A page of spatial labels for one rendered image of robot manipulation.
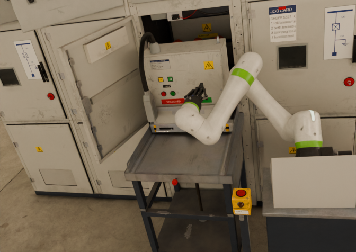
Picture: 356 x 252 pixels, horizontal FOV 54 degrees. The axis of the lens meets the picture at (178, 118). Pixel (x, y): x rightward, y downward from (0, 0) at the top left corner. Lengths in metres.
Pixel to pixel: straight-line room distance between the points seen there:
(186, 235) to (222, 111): 1.14
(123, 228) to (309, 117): 1.78
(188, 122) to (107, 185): 1.70
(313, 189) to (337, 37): 0.91
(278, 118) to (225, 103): 0.38
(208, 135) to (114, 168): 1.53
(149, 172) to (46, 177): 1.63
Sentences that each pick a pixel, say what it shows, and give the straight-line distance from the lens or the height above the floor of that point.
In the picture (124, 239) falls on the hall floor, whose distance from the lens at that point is 2.88.
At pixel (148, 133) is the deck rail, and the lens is 2.29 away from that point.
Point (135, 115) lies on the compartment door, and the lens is 2.43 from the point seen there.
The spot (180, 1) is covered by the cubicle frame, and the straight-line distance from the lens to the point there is 2.23.
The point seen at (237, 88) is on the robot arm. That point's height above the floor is 1.30.
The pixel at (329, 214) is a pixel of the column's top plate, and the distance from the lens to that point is 1.82.
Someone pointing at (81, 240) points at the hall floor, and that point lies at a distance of 3.03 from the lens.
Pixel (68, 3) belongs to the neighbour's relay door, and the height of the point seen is 1.74.
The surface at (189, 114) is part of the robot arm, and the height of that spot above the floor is 1.27.
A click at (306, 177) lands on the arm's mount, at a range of 1.71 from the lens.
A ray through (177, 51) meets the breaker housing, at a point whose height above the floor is 1.39.
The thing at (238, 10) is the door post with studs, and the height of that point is 1.53.
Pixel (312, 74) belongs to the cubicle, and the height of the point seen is 1.11.
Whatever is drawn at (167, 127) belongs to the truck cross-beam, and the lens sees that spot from 2.27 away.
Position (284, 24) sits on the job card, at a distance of 2.17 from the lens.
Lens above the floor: 2.01
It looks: 28 degrees down
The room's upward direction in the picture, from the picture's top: 11 degrees counter-clockwise
